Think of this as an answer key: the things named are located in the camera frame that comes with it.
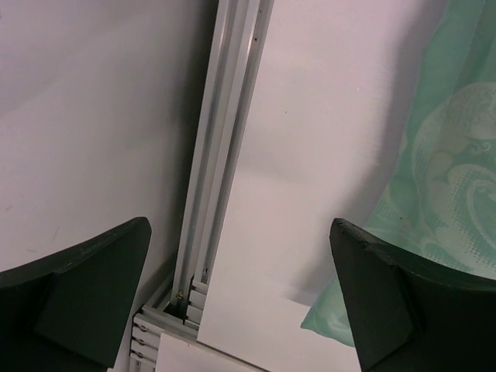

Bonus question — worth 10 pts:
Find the white front cover board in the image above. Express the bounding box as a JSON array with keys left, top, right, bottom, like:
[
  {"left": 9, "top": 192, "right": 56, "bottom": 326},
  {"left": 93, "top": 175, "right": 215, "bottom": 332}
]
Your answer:
[{"left": 156, "top": 332, "right": 360, "bottom": 371}]

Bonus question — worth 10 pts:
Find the light blue pillowcase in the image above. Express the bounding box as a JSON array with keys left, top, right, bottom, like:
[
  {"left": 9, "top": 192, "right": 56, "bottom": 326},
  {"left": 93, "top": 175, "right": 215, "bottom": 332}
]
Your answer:
[{"left": 300, "top": 0, "right": 496, "bottom": 346}]

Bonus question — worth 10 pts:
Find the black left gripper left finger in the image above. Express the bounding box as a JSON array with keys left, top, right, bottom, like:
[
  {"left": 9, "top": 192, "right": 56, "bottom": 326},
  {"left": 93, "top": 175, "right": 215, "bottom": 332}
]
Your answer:
[{"left": 1, "top": 217, "right": 151, "bottom": 371}]

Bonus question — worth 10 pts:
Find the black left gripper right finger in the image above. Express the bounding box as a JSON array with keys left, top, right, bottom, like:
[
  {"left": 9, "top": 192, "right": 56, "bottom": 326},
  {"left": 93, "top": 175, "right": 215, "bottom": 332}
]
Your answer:
[{"left": 329, "top": 219, "right": 495, "bottom": 371}]

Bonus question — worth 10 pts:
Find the aluminium table frame rail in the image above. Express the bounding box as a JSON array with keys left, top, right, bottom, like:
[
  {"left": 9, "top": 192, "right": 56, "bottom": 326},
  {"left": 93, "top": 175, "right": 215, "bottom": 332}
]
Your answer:
[{"left": 129, "top": 1, "right": 274, "bottom": 371}]

